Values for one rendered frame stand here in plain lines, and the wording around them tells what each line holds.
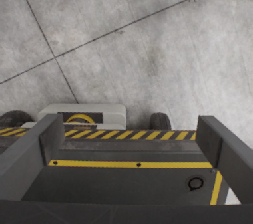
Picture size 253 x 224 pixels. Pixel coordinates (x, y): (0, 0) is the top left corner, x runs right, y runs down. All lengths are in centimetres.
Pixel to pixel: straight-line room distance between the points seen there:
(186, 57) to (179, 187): 41
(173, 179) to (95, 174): 15
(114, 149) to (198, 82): 42
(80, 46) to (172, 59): 31
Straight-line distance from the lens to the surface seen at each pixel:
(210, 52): 66
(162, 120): 54
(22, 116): 68
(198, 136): 17
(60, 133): 16
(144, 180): 38
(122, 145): 34
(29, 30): 69
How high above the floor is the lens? 61
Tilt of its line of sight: 73 degrees down
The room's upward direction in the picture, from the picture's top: 177 degrees counter-clockwise
